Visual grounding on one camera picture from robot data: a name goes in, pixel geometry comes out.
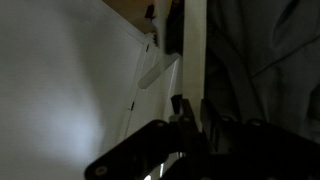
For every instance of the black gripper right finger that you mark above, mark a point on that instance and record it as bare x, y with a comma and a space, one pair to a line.
209, 116

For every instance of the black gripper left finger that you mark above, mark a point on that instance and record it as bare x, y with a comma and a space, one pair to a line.
183, 119

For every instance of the white door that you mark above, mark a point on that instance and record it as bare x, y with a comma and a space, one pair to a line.
150, 98

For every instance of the dark hanging jacket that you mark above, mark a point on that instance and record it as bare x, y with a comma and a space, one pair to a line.
263, 62

